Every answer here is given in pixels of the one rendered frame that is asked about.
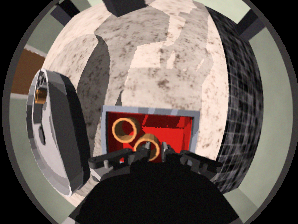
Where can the bronze bushing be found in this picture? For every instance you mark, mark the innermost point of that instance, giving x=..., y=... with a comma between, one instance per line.
x=152, y=138
x=118, y=131
x=41, y=98

